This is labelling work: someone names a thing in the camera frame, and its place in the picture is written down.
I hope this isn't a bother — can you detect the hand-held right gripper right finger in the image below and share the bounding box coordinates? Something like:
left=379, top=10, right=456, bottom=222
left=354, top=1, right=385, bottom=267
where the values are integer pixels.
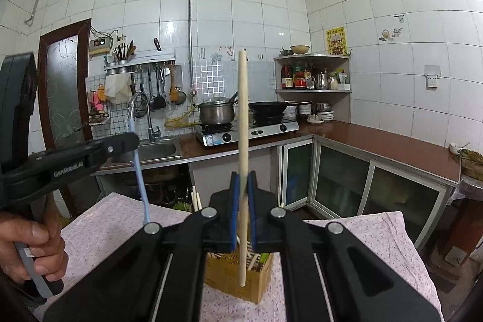
left=248, top=171, right=442, bottom=322

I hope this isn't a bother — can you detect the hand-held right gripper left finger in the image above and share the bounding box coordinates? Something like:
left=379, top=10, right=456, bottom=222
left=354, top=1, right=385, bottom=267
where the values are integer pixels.
left=42, top=171, right=240, bottom=322

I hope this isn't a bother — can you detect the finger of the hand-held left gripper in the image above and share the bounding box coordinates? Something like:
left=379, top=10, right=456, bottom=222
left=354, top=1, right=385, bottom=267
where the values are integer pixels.
left=86, top=132, right=139, bottom=172

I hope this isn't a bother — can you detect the blue-grey handled utensil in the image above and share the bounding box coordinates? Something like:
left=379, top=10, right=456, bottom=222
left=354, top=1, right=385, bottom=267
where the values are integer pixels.
left=127, top=117, right=152, bottom=225

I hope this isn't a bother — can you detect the golden perforated utensil holder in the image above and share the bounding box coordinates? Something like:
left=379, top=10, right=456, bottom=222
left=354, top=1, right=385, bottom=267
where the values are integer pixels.
left=204, top=243, right=274, bottom=304

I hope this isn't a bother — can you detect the person's left hand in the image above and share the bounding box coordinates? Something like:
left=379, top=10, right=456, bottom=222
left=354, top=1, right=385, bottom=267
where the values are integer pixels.
left=0, top=211, right=69, bottom=285

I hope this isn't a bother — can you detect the steel sink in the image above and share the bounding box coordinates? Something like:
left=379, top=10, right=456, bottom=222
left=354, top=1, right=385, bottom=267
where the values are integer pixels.
left=109, top=139, right=184, bottom=165

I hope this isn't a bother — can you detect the wooden glass panel door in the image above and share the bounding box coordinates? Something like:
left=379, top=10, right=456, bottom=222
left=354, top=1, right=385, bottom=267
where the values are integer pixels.
left=38, top=18, right=94, bottom=219

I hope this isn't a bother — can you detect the steel kitchen faucet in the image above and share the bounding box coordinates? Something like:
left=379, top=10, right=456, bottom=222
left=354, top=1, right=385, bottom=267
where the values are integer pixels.
left=129, top=92, right=162, bottom=144

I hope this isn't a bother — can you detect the white hanging cloth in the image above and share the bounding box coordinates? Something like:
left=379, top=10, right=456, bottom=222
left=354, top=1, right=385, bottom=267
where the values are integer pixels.
left=104, top=75, right=131, bottom=105

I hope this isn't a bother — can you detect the black hanging ladle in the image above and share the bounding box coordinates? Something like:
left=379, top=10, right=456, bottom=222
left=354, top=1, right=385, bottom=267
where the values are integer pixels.
left=153, top=65, right=167, bottom=110

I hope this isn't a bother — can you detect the glass cabinet door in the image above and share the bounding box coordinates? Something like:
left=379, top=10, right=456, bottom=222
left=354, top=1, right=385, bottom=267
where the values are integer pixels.
left=361, top=161, right=451, bottom=252
left=281, top=141, right=315, bottom=212
left=314, top=144, right=371, bottom=219

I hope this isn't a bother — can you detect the gas stove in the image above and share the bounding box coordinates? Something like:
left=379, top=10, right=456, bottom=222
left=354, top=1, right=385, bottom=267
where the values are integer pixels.
left=195, top=118, right=300, bottom=148

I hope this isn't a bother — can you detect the steel cooking pot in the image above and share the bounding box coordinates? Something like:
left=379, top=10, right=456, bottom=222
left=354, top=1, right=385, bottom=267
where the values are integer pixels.
left=194, top=91, right=239, bottom=126

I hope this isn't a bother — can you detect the black wok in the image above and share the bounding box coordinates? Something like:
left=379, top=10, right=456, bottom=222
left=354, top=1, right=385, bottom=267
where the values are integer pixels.
left=248, top=100, right=312, bottom=117

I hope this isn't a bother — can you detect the floral tablecloth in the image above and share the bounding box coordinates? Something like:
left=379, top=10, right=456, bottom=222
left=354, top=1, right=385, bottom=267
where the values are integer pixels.
left=34, top=192, right=444, bottom=322

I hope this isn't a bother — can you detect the stack of white bowls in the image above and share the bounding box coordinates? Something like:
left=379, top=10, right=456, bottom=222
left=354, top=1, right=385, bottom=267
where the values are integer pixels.
left=306, top=102, right=336, bottom=124

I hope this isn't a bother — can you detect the brown kitchen counter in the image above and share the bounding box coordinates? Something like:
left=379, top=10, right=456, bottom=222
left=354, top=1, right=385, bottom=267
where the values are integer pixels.
left=94, top=120, right=463, bottom=187

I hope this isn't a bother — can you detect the red sauce bottle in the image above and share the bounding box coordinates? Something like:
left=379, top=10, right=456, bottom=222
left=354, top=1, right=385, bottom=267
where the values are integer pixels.
left=293, top=62, right=307, bottom=90

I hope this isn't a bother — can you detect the basket of greens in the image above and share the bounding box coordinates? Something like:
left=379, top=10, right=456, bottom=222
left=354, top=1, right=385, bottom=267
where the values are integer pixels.
left=458, top=148, right=483, bottom=182

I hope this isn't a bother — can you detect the small wire wall rack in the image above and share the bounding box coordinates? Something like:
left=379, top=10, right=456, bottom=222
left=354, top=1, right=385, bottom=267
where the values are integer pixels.
left=88, top=90, right=111, bottom=126

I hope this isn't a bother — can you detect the yellow hose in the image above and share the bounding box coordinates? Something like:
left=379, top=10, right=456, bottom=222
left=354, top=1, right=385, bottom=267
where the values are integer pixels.
left=165, top=108, right=201, bottom=130

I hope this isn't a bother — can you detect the steel utensil wall rack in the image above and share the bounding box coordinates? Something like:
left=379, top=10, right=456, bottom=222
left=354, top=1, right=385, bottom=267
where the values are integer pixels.
left=104, top=50, right=177, bottom=76

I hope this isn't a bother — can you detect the wall control box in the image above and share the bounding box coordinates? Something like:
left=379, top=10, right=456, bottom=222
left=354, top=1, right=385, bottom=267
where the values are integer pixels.
left=88, top=37, right=114, bottom=56

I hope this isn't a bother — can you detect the corner wall shelf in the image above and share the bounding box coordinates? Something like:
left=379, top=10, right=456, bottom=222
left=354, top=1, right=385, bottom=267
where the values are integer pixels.
left=273, top=53, right=353, bottom=94

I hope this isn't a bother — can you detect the grey wall pipe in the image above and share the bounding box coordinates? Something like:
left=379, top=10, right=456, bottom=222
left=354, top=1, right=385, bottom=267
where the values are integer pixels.
left=169, top=0, right=196, bottom=91

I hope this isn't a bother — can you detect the yellow wall poster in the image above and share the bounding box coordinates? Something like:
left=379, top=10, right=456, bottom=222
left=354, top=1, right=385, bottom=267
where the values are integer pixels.
left=325, top=26, right=348, bottom=56

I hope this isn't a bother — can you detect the white wall socket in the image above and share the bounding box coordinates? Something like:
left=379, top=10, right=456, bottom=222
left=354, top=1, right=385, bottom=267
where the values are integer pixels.
left=424, top=65, right=442, bottom=89

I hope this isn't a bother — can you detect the wall sticker decoration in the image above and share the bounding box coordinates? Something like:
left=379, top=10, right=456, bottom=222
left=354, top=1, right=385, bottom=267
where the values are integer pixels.
left=379, top=27, right=403, bottom=43

